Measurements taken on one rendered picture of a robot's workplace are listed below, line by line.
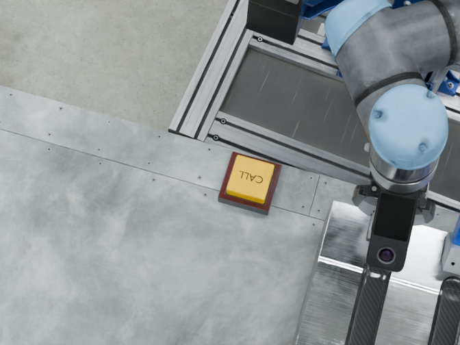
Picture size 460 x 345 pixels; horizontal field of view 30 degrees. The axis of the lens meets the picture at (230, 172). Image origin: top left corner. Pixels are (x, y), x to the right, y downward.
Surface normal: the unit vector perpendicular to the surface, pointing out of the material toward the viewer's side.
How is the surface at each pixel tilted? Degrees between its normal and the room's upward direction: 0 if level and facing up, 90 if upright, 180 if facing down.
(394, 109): 11
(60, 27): 0
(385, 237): 41
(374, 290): 6
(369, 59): 24
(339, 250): 0
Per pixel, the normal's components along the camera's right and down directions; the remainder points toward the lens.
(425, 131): -0.14, -0.28
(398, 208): -0.27, 0.26
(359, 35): -0.39, -0.16
